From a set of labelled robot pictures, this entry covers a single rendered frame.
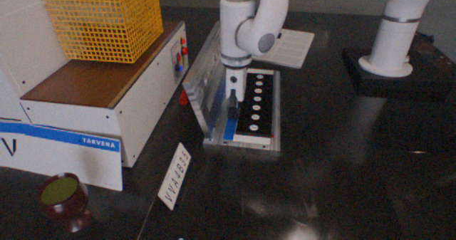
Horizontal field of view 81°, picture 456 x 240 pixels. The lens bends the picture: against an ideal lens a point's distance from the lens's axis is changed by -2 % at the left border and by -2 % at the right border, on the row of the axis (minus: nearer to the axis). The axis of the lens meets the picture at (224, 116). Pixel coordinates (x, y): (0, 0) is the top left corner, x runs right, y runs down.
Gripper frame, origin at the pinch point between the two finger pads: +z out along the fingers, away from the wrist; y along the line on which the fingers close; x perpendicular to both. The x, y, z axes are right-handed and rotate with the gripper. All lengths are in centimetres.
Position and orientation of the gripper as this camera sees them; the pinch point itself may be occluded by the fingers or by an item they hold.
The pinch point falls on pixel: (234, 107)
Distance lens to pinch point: 82.5
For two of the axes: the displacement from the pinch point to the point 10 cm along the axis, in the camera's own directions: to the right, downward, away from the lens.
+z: 0.0, 7.9, 6.1
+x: -9.9, -1.0, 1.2
